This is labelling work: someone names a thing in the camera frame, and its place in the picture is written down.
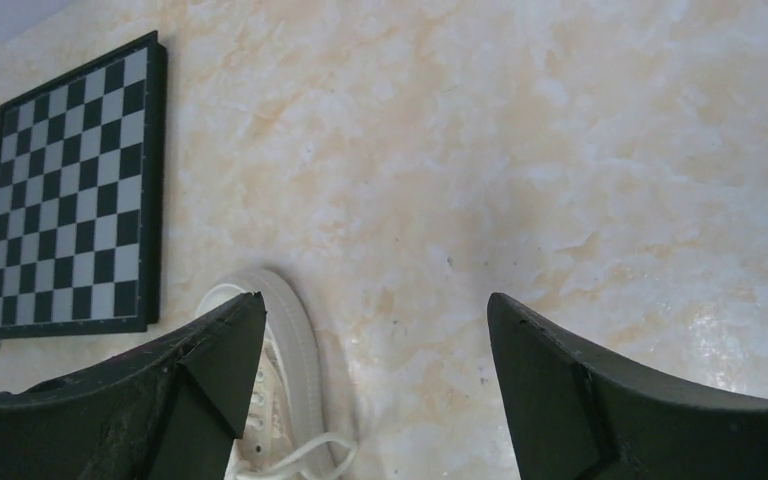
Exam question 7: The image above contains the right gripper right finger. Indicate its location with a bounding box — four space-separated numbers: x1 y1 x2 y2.
487 293 768 479

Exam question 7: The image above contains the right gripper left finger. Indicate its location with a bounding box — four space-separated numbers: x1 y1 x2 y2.
0 293 266 479

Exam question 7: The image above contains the beige lace sneaker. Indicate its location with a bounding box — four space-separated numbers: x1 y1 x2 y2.
196 269 339 476

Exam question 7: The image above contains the white shoelace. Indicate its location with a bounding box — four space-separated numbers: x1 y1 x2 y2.
225 432 358 480

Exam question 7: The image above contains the black white chessboard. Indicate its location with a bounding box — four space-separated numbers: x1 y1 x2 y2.
0 32 168 339

